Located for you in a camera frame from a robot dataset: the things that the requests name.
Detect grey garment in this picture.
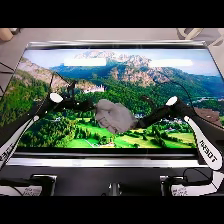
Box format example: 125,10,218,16
94,98,138,135

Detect black cable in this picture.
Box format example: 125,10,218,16
46,70,73,101
153,79,195,108

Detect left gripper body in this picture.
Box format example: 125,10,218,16
75,99,98,113

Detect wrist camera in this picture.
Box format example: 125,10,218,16
66,79,78,99
140,95,156,115

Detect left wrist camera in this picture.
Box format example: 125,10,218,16
66,79,78,99

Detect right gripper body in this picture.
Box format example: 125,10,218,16
134,114,154,130

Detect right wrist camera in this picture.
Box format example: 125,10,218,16
140,95,156,115

